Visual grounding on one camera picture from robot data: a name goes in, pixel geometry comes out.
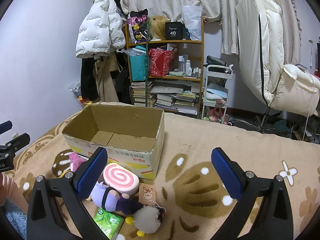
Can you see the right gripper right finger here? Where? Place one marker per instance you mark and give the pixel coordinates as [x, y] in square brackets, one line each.
[274, 219]

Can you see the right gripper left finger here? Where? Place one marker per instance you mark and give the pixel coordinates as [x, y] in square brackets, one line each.
[45, 220]

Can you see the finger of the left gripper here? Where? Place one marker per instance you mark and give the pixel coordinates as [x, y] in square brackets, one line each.
[6, 126]
[17, 143]

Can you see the pink plush toy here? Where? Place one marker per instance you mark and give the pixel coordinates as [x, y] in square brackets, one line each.
[75, 161]

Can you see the purple doll plush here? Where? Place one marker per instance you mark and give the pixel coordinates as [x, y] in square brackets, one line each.
[109, 199]

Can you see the green tissue pack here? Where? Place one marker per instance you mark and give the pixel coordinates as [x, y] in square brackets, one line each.
[109, 223]

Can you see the pink swirl roll plush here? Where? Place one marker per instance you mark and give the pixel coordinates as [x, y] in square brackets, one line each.
[121, 179]

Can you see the white fluffy penguin plush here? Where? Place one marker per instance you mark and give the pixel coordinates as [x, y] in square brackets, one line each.
[147, 220]

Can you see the yellow dog plush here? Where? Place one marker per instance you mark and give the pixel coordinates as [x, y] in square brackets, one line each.
[67, 174]

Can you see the person's left hand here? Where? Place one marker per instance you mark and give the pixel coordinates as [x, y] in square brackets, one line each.
[9, 189]

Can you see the bear picture card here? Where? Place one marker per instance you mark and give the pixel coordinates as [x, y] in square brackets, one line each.
[147, 193]

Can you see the beige trench coat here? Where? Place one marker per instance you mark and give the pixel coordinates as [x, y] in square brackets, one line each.
[103, 78]

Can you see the open cardboard box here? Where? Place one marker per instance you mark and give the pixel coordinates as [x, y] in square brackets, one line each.
[133, 136]

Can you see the cream padded office chair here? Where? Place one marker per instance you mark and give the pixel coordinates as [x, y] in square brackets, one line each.
[280, 86]

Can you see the white puffer jacket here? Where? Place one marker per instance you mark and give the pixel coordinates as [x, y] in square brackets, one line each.
[100, 33]

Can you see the teal gift bag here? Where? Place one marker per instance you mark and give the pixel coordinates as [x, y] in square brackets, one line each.
[137, 57]

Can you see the white rolling cart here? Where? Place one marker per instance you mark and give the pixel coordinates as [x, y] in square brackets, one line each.
[217, 83]

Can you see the stack of books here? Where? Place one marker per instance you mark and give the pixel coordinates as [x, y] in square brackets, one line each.
[181, 96]

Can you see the red gift bag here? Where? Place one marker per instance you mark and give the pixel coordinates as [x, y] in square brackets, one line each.
[161, 61]

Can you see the purple character bag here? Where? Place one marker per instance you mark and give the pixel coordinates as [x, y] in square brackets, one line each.
[137, 21]

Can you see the blonde wig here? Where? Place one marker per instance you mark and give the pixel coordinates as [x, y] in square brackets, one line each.
[157, 27]

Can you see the black box marked 40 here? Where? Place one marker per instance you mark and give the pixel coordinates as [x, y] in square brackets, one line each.
[173, 31]

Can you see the white plastic bag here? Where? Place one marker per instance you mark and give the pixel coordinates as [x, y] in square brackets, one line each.
[192, 20]

